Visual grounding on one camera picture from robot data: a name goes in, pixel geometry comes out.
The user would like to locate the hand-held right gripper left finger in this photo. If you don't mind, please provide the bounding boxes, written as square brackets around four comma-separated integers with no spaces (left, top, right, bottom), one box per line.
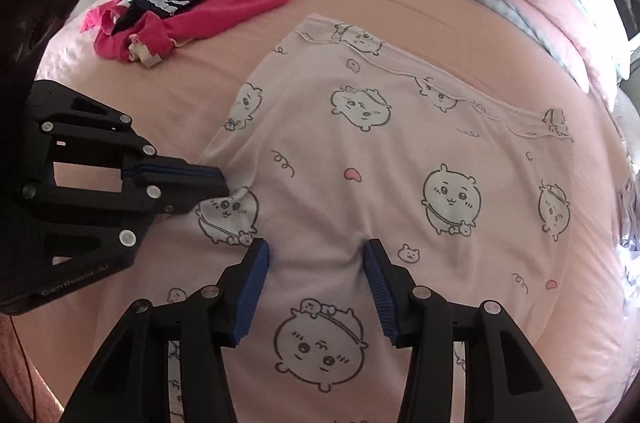
[60,238,271,423]

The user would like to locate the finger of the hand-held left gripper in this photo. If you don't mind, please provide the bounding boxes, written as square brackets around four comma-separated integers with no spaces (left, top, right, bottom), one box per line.
[29,80,224,182]
[0,176,231,315]

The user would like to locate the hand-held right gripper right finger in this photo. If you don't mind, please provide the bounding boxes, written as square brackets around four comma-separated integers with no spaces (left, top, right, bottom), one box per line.
[362,238,566,423]

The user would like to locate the pink cartoon print pajama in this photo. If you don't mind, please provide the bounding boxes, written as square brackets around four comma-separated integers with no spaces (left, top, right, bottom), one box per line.
[165,16,576,423]

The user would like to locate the pile of mixed clothes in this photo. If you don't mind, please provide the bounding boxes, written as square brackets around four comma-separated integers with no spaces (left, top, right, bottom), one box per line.
[80,0,317,70]

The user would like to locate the person's pink fleece clothing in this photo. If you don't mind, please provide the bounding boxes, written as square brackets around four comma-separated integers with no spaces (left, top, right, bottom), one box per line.
[0,310,68,423]

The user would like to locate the white folded cloth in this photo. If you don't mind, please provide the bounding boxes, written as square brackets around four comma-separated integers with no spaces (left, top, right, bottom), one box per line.
[617,182,640,270]

